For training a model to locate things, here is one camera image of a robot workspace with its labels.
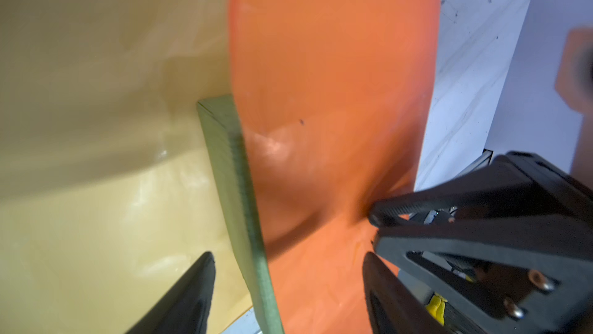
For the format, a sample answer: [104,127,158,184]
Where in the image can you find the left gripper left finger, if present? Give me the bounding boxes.
[128,252,216,333]

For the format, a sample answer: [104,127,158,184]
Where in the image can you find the green gift box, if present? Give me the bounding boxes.
[197,95,284,333]

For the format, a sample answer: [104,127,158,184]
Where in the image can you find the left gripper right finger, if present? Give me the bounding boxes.
[362,252,445,334]

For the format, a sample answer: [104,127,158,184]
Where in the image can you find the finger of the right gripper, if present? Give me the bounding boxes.
[368,152,592,227]
[374,215,592,333]

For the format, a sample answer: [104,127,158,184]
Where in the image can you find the yellow orange wrapping paper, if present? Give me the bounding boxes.
[1,0,440,333]

